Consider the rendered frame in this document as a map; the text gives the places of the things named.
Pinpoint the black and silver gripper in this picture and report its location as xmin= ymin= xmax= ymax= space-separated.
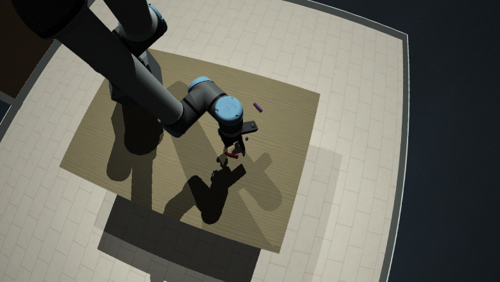
xmin=218 ymin=129 xmax=246 ymax=156

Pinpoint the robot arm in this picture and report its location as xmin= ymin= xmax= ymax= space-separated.
xmin=11 ymin=0 xmax=258 ymax=138

